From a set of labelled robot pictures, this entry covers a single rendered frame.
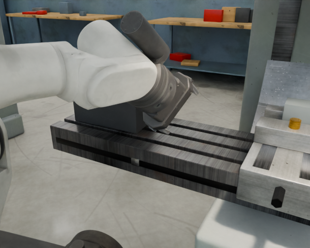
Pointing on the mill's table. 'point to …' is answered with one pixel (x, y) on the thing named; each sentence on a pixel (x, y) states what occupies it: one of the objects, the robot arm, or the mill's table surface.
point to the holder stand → (112, 116)
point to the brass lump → (294, 123)
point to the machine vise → (282, 175)
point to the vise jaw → (288, 135)
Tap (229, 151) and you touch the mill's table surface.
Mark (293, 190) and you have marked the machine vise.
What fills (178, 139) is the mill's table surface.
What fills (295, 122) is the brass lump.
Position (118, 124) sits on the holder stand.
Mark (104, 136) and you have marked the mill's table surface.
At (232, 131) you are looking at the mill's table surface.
